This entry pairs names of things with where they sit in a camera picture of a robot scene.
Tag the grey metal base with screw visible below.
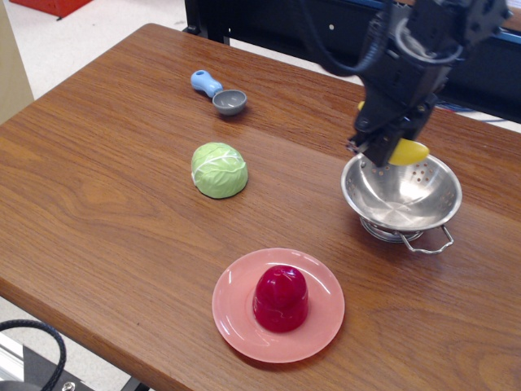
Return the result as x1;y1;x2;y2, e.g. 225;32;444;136
0;332;89;391

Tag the steel colander with handles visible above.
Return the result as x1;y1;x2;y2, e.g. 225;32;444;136
340;155;462;255

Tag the yellow toy banana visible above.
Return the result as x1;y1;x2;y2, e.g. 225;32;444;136
348;101;432;167

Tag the red jelly dome toy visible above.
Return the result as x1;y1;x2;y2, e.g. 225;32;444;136
252;265;309;333

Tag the pink plastic plate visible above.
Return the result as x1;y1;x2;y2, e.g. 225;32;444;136
212;248;345;363

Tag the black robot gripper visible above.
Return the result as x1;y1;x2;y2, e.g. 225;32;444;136
346;24;452;167

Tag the green toy cabbage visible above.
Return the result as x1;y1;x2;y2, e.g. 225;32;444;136
191;142;248;199

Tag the blue handled grey scoop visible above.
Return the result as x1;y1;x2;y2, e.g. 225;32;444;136
190;70;247;116

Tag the red box on floor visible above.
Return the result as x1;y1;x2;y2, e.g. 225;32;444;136
11;0;91;18

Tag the beige cabinet side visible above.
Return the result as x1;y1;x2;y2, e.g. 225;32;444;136
0;2;34;124

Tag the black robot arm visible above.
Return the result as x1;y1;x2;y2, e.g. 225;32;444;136
348;1;512;166

